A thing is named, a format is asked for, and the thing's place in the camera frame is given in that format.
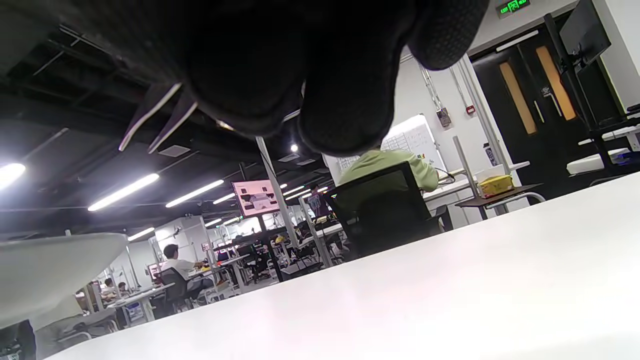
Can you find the person's right hand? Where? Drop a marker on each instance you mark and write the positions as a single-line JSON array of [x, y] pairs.
[[280, 60]]

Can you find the black standing desk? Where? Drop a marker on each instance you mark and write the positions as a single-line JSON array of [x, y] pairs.
[[260, 240]]

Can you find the white foam box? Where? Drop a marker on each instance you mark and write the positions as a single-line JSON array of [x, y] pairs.
[[595, 162]]

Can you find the white office desk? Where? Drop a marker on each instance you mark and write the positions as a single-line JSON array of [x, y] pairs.
[[465, 182], [140, 295]]

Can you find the green exit sign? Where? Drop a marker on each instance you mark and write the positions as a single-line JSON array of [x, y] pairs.
[[514, 6]]

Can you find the long ceiling light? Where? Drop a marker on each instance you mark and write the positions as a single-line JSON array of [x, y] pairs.
[[141, 234], [124, 192], [195, 193], [10, 174]]

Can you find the black double door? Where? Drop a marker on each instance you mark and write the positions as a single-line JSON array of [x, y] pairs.
[[545, 130]]

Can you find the white whiteboard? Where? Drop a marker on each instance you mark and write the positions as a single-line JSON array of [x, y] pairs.
[[415, 140]]

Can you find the hanging monitor screen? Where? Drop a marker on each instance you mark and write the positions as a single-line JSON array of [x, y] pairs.
[[256, 197]]

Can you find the black mesh office chair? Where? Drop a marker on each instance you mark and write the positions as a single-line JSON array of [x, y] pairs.
[[385, 215]]

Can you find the grey electrical box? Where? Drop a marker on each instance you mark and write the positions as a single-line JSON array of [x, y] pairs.
[[444, 117]]

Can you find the black monitor on arm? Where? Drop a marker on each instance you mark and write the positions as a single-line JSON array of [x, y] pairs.
[[585, 35]]

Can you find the metal tweezers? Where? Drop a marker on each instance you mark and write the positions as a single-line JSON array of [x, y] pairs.
[[170, 117]]

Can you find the red call point box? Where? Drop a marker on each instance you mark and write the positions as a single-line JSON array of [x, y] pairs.
[[470, 109]]

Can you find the grey plate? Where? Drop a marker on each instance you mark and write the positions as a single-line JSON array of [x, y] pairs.
[[50, 270]]

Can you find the brown top side table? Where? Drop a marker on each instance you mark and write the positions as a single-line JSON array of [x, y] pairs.
[[495, 196]]

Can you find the yellow tissue box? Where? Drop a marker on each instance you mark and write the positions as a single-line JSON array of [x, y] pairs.
[[496, 186]]

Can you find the aluminium frame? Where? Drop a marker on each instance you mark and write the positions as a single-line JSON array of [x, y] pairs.
[[282, 200]]

